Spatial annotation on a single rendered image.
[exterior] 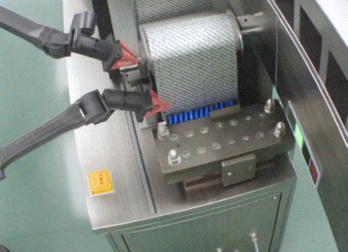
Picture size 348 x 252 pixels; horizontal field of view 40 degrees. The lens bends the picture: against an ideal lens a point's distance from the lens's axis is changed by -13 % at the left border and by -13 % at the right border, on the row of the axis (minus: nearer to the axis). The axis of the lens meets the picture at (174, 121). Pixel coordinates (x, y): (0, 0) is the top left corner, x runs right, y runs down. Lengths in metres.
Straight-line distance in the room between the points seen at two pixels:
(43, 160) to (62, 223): 0.44
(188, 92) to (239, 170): 0.27
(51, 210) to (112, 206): 1.16
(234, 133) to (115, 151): 0.40
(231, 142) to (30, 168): 1.61
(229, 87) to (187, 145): 0.21
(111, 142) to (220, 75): 0.44
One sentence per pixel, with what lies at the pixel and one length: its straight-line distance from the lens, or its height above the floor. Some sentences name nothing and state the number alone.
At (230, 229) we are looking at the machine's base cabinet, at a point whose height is 0.66.
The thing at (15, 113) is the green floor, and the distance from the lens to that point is 3.25.
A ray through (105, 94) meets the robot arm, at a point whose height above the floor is 1.19.
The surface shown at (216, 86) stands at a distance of 1.59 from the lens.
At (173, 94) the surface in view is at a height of 1.11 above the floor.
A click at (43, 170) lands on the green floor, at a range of 2.91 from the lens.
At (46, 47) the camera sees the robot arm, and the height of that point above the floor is 1.35.
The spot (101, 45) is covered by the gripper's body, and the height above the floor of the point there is 1.33.
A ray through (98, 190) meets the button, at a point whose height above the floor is 0.92.
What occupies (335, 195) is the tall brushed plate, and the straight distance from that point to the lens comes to 1.21.
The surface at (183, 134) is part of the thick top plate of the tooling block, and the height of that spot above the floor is 1.03.
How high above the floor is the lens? 2.29
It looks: 51 degrees down
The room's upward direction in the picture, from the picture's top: 9 degrees counter-clockwise
